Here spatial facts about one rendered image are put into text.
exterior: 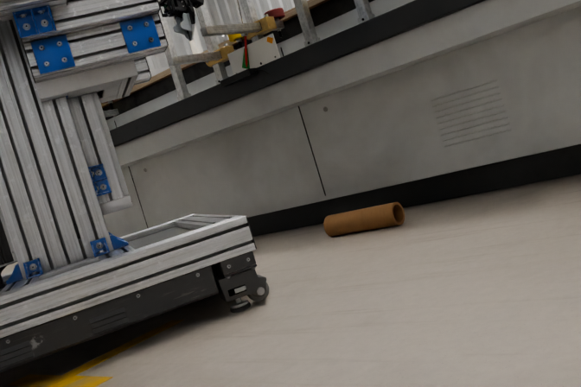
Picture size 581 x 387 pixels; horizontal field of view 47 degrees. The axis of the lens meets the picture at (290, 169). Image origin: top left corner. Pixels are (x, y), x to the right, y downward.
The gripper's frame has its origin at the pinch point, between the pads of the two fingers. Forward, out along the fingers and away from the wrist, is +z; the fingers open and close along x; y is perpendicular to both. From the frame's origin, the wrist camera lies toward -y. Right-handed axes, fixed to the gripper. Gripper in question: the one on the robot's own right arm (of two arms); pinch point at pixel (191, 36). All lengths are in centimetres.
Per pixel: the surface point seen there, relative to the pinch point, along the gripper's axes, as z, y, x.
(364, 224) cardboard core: 80, -24, 30
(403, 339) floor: 84, 73, 102
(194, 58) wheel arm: 1.8, -21.3, -24.0
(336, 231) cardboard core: 80, -25, 17
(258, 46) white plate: 4.9, -36.5, -3.4
